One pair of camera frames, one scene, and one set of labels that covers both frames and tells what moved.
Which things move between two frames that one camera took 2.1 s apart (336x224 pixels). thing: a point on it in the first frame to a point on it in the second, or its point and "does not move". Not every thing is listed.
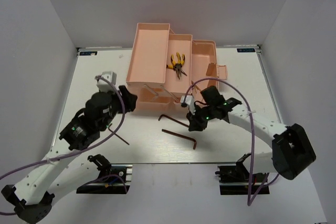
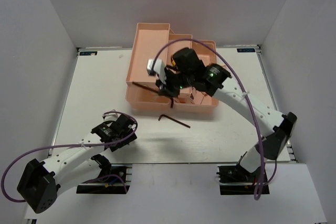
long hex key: x=162 y=115 does not move
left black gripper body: x=117 y=107 to x=121 y=144
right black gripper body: x=202 y=116 to x=175 y=82
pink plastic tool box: x=163 y=67 does not move
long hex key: x=182 y=136 to x=153 y=89
